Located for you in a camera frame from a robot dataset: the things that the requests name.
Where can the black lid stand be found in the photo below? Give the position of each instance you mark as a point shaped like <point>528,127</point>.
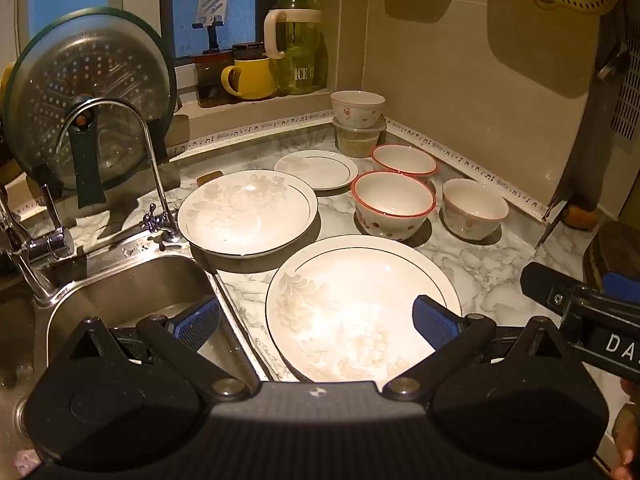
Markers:
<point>156,135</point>

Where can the white sign on black stand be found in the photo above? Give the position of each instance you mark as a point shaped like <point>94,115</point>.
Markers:
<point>212,12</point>

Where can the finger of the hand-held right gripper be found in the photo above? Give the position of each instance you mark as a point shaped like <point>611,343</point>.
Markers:
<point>545,285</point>
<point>622,286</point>

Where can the small white plate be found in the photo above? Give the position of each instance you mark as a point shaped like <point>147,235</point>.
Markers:
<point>315,170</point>

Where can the yellow mug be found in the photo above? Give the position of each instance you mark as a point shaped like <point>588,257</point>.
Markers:
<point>252,77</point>

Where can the white perforated vent panel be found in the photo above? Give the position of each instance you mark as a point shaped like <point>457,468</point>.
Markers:
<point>627,100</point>

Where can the orange round object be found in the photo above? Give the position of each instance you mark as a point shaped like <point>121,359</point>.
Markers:
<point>582,216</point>

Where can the glass jar with black lid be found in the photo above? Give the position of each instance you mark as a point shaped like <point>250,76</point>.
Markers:
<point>248,50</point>

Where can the large white floral plate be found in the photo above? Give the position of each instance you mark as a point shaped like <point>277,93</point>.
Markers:
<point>350,280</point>

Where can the deep white floral plate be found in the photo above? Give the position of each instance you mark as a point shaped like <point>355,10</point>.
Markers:
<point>240,215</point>

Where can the pink-rimmed floral bowl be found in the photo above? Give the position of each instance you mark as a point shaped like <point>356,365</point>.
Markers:
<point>472,210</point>

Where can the small white floral bowl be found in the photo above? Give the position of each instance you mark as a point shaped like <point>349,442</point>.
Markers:
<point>356,107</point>

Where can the dark brown jar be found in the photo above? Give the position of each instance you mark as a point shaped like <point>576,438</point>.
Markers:
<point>210,80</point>

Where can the red-rimmed polka dot bowl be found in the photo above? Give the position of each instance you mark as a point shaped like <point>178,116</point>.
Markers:
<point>392,205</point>

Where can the clear plastic lidded container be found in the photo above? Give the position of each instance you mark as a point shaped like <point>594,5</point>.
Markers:
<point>357,140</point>

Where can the chrome gooseneck faucet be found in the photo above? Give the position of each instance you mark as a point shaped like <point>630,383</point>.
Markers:
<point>159,221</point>

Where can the stainless steel sink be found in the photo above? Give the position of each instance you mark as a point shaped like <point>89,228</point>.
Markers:
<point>125,285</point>

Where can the red-rimmed mushroom print bowl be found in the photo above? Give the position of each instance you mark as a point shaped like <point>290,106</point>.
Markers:
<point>405,160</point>

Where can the person's right hand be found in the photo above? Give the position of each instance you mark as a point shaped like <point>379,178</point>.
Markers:
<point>630,435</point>

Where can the perforated steel steamer plate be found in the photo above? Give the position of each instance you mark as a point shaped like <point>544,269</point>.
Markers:
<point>60,85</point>

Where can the round dark wooden board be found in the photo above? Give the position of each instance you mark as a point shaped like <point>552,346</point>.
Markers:
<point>610,255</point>

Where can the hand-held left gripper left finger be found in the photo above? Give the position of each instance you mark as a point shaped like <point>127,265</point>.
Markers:
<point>197,321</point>

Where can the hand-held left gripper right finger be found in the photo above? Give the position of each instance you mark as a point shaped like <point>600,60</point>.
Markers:
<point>435,322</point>

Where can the chrome sink mixer faucet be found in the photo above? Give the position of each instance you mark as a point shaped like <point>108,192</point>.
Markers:
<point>42,245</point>

